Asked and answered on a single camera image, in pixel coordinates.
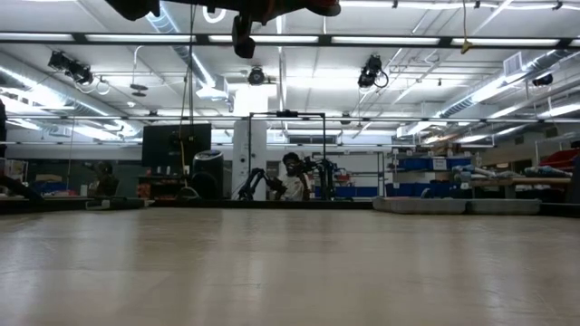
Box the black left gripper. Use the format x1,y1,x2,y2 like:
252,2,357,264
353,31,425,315
198,0,309,59

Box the black monitor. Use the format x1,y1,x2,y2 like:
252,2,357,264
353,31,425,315
141,122,213,168

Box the person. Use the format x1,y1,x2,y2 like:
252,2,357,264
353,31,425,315
271,151,314,202
85,160,121,199

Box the black ceiling light bar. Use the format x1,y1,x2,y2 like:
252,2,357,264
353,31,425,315
0,31,580,50

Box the blue storage bin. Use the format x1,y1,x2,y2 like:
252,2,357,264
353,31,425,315
384,181,472,198
397,156,475,172

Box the yellow hanging hook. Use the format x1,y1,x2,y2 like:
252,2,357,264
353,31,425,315
460,0,475,55

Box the grey tool kit case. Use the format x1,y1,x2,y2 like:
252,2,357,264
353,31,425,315
372,196,541,216

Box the wooden workbench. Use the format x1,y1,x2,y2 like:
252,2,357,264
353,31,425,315
470,176,572,200

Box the red storage bin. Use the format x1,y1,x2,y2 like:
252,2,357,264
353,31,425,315
538,148,580,169

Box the white hanging ring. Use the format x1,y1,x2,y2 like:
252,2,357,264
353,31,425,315
202,5,227,24

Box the thin black station frame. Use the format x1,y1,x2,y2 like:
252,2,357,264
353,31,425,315
246,110,327,200

